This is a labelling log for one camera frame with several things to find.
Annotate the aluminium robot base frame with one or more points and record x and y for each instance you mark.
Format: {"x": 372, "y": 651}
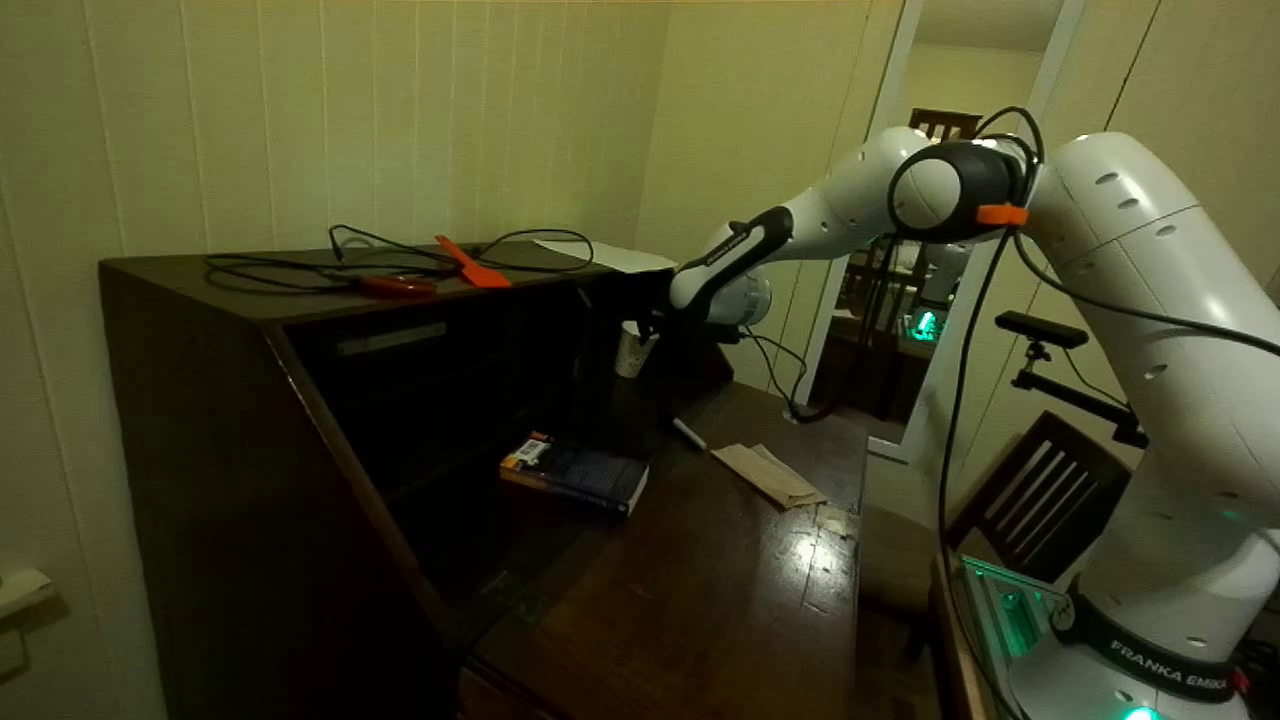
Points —
{"x": 1012, "y": 615}

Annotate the orange handled tool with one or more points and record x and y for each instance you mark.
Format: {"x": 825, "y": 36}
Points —
{"x": 469, "y": 267}

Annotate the dark wooden secretary desk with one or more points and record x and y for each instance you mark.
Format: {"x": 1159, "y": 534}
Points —
{"x": 326, "y": 531}

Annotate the white folded paper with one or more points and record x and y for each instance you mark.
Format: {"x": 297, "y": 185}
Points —
{"x": 768, "y": 472}

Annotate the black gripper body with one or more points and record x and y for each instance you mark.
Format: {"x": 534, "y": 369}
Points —
{"x": 686, "y": 357}

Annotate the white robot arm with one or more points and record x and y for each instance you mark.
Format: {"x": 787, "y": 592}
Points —
{"x": 1185, "y": 561}

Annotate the white paper on desk top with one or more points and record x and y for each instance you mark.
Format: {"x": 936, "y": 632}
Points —
{"x": 616, "y": 256}

